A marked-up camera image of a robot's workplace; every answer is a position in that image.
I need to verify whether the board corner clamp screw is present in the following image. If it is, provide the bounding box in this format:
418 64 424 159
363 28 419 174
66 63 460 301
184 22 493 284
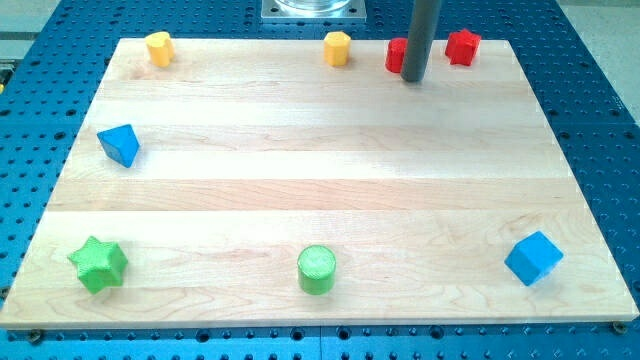
611 322 628 335
25 329 45 345

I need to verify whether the right board corner clamp screw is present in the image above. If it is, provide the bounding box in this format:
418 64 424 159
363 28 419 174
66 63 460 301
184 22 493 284
611 322 628 335

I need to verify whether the blue cube block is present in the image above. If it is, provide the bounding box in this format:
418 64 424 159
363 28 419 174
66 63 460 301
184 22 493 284
504 231 564 286

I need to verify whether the green cylinder block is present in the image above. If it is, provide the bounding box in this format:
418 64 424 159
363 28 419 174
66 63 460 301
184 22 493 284
297 245 337 295

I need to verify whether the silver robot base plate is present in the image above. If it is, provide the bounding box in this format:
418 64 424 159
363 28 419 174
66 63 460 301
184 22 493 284
261 0 367 22

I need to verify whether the red star block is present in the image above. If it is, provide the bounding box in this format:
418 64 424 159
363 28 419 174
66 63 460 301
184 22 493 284
445 29 482 66

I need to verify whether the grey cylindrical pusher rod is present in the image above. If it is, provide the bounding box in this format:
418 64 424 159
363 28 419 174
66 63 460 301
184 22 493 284
401 0 442 83

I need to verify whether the blue triangle block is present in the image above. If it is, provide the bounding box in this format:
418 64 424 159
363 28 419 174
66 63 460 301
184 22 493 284
97 124 140 168

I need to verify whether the yellow hexagon block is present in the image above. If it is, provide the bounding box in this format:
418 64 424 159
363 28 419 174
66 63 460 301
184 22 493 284
323 31 351 67

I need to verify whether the light wooden board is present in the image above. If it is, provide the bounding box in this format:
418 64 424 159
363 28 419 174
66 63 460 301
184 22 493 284
1 38 638 329

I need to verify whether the red cylinder block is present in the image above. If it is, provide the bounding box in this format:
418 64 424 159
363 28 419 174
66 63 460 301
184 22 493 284
385 37 408 73

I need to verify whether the green star block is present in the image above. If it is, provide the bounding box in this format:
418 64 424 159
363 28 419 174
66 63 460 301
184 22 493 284
67 236 128 294

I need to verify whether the left board corner clamp screw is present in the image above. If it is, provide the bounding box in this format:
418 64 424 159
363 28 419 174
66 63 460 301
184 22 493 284
25 329 45 345

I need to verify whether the yellow heart block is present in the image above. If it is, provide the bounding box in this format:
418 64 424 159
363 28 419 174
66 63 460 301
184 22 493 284
144 31 175 67

